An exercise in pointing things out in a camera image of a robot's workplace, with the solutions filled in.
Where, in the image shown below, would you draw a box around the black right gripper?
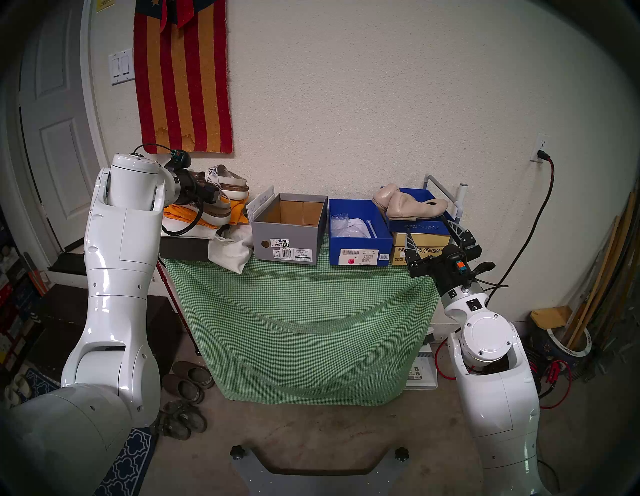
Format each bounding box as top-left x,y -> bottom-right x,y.
404,215 -> 496,297

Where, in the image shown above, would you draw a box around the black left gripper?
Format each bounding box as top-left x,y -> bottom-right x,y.
175,169 -> 223,206

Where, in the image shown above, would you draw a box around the silver snake-print platform sandal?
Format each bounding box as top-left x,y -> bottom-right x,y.
197,192 -> 233,227
192,165 -> 249,202

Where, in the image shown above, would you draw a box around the beige ballet shoe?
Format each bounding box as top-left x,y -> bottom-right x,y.
372,183 -> 401,217
386,191 -> 449,222

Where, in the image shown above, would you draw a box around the tan gold shoe box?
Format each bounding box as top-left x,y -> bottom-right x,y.
391,232 -> 451,266

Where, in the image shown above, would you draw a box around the white printed box lid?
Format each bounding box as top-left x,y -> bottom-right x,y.
245,185 -> 276,223

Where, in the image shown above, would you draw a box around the open blue shoe box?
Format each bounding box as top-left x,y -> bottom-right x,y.
328,198 -> 394,267

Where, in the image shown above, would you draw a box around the grey cardboard shoe box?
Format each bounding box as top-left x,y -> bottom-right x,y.
248,192 -> 328,266

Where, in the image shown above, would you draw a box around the folded orange cloth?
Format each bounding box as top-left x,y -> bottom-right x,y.
162,197 -> 249,229

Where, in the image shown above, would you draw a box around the folded white cloth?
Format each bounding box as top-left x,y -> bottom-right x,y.
159,235 -> 223,262

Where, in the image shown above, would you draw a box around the red orange striped flag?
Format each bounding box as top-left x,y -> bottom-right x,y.
133,0 -> 234,155

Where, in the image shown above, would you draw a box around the thin red cane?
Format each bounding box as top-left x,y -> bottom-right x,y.
157,257 -> 202,357

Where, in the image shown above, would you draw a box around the white floor device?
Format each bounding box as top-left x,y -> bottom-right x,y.
406,327 -> 439,390

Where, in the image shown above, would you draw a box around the tan cardboard block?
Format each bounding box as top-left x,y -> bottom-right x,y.
530,306 -> 573,331

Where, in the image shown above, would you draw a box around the dark blue white-rimmed pot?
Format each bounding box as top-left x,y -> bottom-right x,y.
530,325 -> 593,381

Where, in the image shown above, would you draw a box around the green checked tablecloth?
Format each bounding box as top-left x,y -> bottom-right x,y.
164,235 -> 441,407

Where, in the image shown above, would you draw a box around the leaning wooden boards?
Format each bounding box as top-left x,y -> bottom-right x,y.
565,190 -> 640,351

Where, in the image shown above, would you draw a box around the white panel door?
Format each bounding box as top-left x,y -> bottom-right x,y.
17,0 -> 108,251

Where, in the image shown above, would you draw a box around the dark brown wooden chest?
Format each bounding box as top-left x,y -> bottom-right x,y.
30,285 -> 185,396

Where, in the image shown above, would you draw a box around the cluttered storage shelf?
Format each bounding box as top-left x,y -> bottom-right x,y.
0,210 -> 51,371

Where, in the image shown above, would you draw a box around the dark olive sandal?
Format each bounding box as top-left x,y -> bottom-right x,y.
170,400 -> 208,434
151,411 -> 192,441

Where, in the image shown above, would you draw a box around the white slipper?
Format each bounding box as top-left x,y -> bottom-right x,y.
4,372 -> 33,407

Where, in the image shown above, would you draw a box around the navy patterned rug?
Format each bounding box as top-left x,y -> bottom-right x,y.
22,369 -> 157,496

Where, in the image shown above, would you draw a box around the thick black left gripper cable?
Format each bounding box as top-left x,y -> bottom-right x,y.
160,197 -> 206,237

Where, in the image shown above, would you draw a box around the right gripper plug cable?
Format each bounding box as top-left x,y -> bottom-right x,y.
451,252 -> 509,296

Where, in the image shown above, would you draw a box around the gripper plug cable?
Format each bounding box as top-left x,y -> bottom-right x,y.
451,252 -> 509,296
132,144 -> 192,171

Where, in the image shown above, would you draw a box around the left gripper plug cable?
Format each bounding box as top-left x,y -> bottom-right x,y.
132,144 -> 192,171

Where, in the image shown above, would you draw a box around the grey metal cart handle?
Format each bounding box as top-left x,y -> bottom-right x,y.
422,173 -> 469,223

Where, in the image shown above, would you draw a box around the white drawstring dust bag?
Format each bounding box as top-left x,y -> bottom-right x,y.
159,218 -> 255,275

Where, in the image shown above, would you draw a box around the red floor cable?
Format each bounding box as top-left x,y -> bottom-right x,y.
434,327 -> 463,381

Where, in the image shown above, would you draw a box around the black power cord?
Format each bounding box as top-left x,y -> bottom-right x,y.
486,150 -> 556,306

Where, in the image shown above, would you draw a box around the white double light switch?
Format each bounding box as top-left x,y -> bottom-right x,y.
108,48 -> 136,86

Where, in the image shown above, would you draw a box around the black cable reel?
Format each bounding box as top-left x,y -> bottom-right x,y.
522,345 -> 546,386

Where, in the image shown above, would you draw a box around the red jumper clamp cable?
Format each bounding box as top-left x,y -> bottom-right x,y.
537,357 -> 574,411

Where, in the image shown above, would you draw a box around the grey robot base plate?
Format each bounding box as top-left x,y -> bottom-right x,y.
231,446 -> 408,496

